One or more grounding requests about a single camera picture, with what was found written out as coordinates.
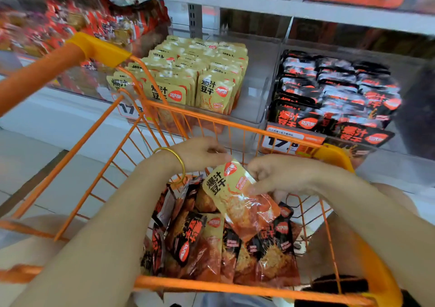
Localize person's left hand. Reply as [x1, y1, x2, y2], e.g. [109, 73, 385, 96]
[159, 137, 232, 177]

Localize person's right hand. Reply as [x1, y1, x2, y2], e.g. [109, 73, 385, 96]
[246, 153, 329, 202]

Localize yellow orange snack packet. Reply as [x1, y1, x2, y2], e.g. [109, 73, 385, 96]
[203, 161, 281, 242]

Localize row of black orange snacks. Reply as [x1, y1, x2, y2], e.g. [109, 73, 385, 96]
[268, 50, 320, 132]
[314, 58, 395, 149]
[353, 61, 403, 124]

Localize row of yellow orange snacks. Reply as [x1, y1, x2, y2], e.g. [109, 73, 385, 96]
[105, 35, 191, 102]
[196, 42, 250, 116]
[143, 37, 220, 109]

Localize pile of black orange snacks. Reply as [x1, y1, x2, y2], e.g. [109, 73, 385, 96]
[139, 177, 303, 287]

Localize orange shopping cart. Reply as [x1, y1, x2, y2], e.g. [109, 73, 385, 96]
[0, 32, 403, 307]

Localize person's left forearm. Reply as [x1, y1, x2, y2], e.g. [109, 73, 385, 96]
[10, 153, 183, 307]

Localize person's right forearm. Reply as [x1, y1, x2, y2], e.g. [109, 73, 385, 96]
[311, 162, 435, 297]

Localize orange price tag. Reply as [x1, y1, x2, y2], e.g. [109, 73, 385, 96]
[117, 100, 145, 119]
[262, 123, 327, 156]

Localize person's right leg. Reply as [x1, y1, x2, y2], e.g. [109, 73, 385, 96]
[299, 183, 419, 284]

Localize person's leg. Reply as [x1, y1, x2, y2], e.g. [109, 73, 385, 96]
[299, 183, 419, 284]
[0, 215, 86, 277]

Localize person's left leg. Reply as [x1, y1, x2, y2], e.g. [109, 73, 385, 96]
[0, 215, 86, 277]

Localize black shorts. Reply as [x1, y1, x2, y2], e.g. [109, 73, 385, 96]
[295, 276, 422, 307]

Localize pile of red tan packets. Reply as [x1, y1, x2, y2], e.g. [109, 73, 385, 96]
[0, 0, 171, 63]

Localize gold bracelet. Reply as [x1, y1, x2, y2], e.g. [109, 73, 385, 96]
[153, 147, 186, 182]

